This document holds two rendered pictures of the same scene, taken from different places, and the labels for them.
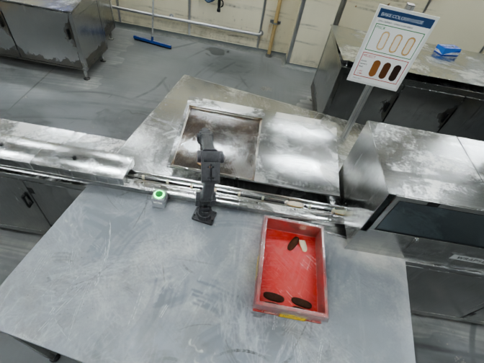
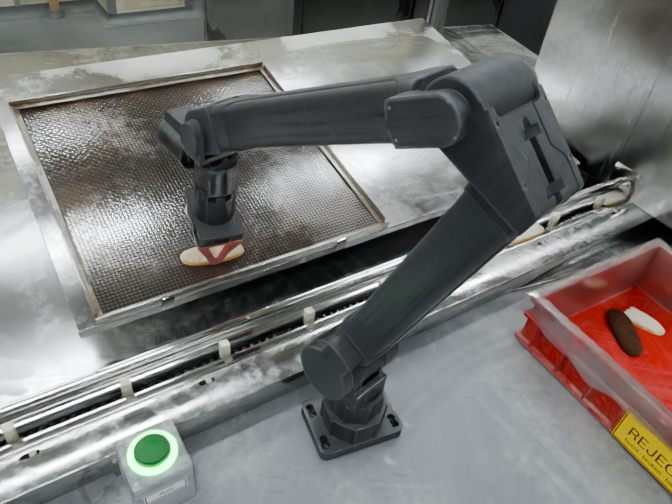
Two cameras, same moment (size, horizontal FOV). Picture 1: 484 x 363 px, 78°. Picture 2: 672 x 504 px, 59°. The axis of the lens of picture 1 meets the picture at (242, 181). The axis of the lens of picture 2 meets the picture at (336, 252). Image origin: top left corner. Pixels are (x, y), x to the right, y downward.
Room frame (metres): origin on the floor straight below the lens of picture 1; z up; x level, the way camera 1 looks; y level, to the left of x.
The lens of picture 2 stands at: (0.57, 0.47, 1.53)
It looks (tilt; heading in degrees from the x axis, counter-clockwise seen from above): 41 degrees down; 325
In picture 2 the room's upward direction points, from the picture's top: 8 degrees clockwise
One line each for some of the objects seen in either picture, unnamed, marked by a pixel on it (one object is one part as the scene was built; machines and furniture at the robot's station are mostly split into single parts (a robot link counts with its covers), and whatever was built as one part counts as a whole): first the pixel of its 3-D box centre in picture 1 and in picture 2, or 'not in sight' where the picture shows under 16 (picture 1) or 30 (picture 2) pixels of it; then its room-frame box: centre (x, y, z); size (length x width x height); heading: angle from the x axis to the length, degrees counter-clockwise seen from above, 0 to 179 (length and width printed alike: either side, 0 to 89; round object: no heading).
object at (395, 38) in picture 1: (388, 51); not in sight; (1.88, -0.69, 1.50); 0.33 x 0.01 x 0.45; 87
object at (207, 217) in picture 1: (204, 212); (354, 405); (0.92, 0.16, 0.86); 0.12 x 0.09 x 0.08; 83
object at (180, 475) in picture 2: (160, 200); (156, 474); (0.95, 0.42, 0.84); 0.08 x 0.08 x 0.11; 3
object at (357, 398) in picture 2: (204, 200); (346, 361); (0.94, 0.17, 0.94); 0.09 x 0.05 x 0.10; 15
